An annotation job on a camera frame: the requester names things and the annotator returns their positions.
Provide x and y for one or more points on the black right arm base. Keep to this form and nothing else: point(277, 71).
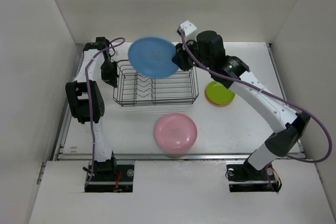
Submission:
point(243, 178)

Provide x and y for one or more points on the grey wire dish rack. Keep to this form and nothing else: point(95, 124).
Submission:
point(135, 89)

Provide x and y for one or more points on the orange plate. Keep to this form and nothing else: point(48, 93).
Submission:
point(219, 105)

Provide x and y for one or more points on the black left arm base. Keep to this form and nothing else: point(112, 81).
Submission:
point(110, 177)

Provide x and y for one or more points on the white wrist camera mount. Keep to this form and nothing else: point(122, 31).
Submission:
point(189, 29)

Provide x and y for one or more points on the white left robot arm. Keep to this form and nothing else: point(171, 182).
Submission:
point(84, 97)

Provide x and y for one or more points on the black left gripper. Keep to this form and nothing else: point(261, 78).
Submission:
point(111, 78)

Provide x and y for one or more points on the white foam board panel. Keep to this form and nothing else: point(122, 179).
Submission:
point(180, 192)

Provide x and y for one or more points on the pink plate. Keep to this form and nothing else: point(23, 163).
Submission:
point(175, 133)

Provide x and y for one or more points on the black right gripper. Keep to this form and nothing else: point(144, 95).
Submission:
point(179, 58)

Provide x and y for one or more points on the blue plate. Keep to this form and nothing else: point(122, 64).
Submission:
point(152, 56)

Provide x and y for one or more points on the green plate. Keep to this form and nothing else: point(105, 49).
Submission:
point(216, 87)

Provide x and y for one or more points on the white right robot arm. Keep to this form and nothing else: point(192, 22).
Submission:
point(287, 124)

